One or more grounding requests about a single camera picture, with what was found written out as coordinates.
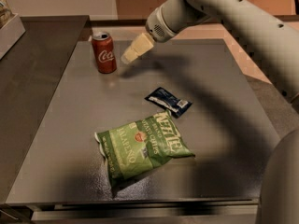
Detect dark side counter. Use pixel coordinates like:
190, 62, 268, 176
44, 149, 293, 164
0, 15, 91, 204

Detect small blue snack packet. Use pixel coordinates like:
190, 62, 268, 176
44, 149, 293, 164
145, 87, 192, 118

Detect red coke can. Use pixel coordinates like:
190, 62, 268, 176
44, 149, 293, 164
92, 32, 117, 74

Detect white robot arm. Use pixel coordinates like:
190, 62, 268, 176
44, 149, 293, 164
121, 0, 299, 224

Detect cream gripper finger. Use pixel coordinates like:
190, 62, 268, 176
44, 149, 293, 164
121, 33, 155, 64

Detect white box on counter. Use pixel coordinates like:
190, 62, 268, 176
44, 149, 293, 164
0, 14, 26, 60

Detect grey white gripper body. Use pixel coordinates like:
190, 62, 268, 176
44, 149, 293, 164
146, 0, 209, 43

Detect green jalapeno chips bag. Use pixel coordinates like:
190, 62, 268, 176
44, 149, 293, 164
94, 111, 193, 187

